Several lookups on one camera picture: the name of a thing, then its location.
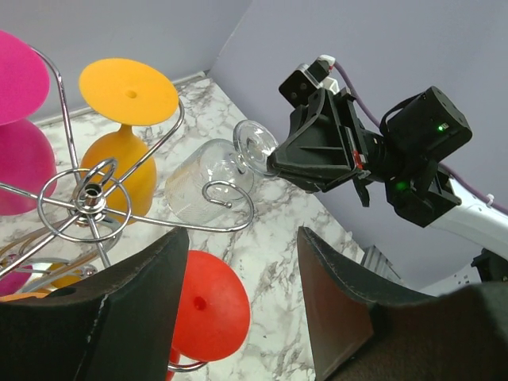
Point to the red wine glass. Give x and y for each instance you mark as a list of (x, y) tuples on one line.
[(214, 314)]

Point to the yellow wine glass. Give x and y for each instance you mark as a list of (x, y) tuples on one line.
[(132, 94), (67, 280)]

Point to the clear wine glass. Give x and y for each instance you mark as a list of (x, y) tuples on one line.
[(202, 187)]

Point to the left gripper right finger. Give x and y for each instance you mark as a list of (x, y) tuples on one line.
[(364, 327)]

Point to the chrome wine glass rack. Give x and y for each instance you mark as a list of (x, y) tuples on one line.
[(97, 197)]

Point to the yellow wine glass left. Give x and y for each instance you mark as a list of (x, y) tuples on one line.
[(67, 280)]

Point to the orange wine glass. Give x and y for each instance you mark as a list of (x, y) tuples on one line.
[(14, 297)]

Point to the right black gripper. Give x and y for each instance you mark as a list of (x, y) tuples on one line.
[(327, 145)]

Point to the yellow wine glass right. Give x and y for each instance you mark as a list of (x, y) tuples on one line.
[(132, 94)]

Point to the pink wine glass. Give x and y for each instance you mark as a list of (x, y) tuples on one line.
[(27, 158)]

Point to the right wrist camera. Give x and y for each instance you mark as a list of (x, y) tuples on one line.
[(307, 78)]

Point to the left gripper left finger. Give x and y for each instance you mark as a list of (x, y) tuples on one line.
[(115, 325)]

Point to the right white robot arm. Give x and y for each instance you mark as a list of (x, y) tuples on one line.
[(421, 131)]

